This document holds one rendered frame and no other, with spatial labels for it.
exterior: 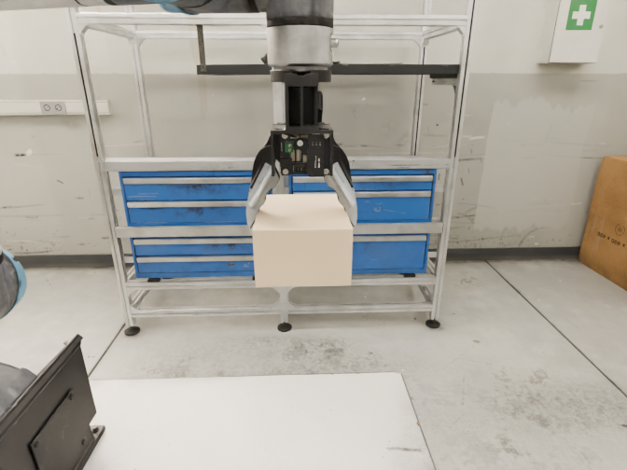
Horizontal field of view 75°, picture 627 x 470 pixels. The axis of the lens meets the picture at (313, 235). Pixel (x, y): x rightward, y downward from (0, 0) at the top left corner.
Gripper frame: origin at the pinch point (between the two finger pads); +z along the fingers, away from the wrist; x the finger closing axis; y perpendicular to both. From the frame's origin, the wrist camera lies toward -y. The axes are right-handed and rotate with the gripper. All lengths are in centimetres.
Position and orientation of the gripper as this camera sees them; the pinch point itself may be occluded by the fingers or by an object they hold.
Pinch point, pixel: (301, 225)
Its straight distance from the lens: 56.7
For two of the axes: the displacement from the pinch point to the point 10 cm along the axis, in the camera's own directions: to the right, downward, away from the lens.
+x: 10.0, -0.1, 0.4
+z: 0.0, 9.3, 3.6
